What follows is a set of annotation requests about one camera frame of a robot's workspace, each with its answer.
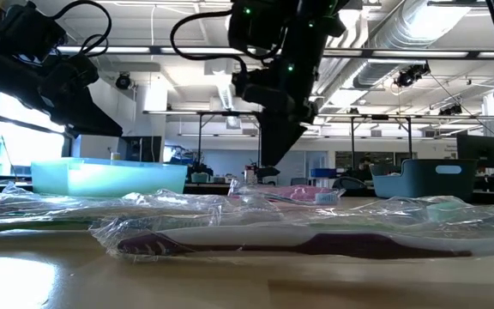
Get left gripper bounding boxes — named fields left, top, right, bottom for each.
left=36, top=53, right=124, bottom=138

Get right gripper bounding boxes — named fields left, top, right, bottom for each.
left=232, top=67, right=320, bottom=168

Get green toothbrush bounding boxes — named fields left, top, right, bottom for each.
left=306, top=196, right=463, bottom=237
left=0, top=218, right=98, bottom=236

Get dark computer monitor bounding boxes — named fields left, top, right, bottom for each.
left=117, top=135, right=164, bottom=163
left=455, top=134, right=494, bottom=168

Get blue storage crate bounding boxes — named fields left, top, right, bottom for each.
left=310, top=167, right=337, bottom=179

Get light teal translucent tray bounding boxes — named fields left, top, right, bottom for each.
left=31, top=157, right=188, bottom=199

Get ceiling light strip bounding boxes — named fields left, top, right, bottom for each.
left=57, top=45, right=494, bottom=60

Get person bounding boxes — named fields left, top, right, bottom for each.
left=357, top=156, right=376, bottom=181

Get white ceiling louvre panels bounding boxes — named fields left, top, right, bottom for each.
left=306, top=10, right=372, bottom=135

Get grey-blue plastic bin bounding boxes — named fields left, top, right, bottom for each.
left=370, top=158, right=479, bottom=201

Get black ceiling camera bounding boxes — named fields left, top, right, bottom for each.
left=438, top=104, right=464, bottom=117
left=115, top=71, right=132, bottom=91

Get black gantry frame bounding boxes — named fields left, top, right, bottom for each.
left=195, top=110, right=415, bottom=173

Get black ceiling camera rig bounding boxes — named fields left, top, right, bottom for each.
left=394, top=63, right=431, bottom=89

